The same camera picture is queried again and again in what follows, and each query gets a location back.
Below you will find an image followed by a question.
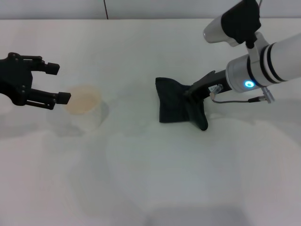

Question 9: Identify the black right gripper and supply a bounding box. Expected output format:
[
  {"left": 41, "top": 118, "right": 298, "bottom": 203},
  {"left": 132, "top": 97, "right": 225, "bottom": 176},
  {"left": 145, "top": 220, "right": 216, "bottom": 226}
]
[{"left": 183, "top": 70, "right": 232, "bottom": 105}]

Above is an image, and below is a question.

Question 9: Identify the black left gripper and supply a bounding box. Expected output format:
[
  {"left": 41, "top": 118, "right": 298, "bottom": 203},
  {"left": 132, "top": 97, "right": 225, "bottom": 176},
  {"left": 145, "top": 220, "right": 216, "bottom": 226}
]
[{"left": 0, "top": 52, "right": 72, "bottom": 110}]

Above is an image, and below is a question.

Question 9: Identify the translucent white plastic cup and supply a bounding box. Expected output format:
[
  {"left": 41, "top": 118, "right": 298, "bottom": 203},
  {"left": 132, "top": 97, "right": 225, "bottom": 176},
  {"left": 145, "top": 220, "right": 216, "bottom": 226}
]
[{"left": 63, "top": 84, "right": 104, "bottom": 131}]

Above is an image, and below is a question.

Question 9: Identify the dark blue rag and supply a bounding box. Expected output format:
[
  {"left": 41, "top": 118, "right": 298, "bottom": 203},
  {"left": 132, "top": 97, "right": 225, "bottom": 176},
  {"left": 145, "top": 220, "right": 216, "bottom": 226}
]
[{"left": 155, "top": 77, "right": 209, "bottom": 132}]

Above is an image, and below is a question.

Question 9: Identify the grey cable with metal plugs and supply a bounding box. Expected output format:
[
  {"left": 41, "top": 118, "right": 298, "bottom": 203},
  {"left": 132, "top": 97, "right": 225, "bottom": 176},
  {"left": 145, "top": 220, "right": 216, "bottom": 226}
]
[{"left": 210, "top": 83, "right": 276, "bottom": 105}]

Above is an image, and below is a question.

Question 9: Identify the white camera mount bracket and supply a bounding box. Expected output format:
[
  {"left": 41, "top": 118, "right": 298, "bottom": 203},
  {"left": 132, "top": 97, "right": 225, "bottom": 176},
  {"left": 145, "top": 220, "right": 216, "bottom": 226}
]
[{"left": 246, "top": 32, "right": 270, "bottom": 65}]

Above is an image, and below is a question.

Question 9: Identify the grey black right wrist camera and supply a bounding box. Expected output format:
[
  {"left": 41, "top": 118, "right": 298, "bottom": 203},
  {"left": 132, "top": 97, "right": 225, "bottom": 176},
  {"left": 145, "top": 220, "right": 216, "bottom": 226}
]
[{"left": 203, "top": 0, "right": 263, "bottom": 47}]

